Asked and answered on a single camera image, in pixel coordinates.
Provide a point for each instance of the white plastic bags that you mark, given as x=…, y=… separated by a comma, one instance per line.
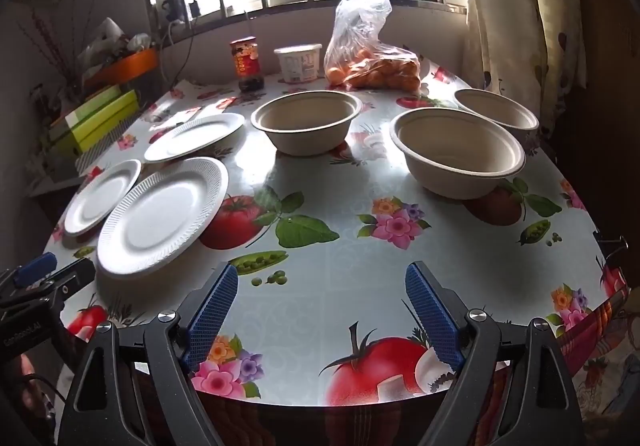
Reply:
x=107, y=33

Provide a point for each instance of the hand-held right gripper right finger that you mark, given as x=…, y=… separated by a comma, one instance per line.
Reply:
x=432, y=316

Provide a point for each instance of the clear plastic bag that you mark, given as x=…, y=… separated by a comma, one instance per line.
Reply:
x=365, y=11

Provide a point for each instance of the person's left hand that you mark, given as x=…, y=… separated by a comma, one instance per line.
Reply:
x=26, y=371

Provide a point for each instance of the beige paper bowl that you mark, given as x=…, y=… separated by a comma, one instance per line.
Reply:
x=500, y=113
x=450, y=176
x=305, y=136

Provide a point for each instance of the pale green cardboard box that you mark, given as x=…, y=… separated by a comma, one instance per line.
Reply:
x=85, y=107

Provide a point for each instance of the small white paper plate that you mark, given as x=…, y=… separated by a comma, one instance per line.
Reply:
x=100, y=198

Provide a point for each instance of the white plastic tub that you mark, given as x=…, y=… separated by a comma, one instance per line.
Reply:
x=298, y=63

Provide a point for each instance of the colourful printed cloth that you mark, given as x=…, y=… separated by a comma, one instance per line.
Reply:
x=600, y=366

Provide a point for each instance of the pile of oranges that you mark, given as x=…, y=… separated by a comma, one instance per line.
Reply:
x=385, y=71

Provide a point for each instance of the oval white paper plate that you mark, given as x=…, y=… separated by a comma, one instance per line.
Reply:
x=195, y=136

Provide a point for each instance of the red label sauce jar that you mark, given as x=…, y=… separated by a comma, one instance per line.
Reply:
x=247, y=63

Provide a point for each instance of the large white paper plate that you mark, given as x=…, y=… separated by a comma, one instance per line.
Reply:
x=160, y=221

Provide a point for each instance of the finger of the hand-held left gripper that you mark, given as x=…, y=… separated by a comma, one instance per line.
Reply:
x=75, y=276
x=35, y=267

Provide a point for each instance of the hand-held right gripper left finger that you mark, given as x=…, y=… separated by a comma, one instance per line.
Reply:
x=212, y=316

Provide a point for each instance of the black binder clip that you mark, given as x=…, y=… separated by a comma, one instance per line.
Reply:
x=612, y=250

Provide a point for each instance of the heart print curtain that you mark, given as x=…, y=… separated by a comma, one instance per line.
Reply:
x=525, y=26

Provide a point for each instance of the bright green cardboard box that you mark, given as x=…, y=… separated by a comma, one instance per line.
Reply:
x=107, y=121

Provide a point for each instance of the dark device on windowsill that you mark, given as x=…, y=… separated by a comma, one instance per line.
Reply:
x=174, y=5

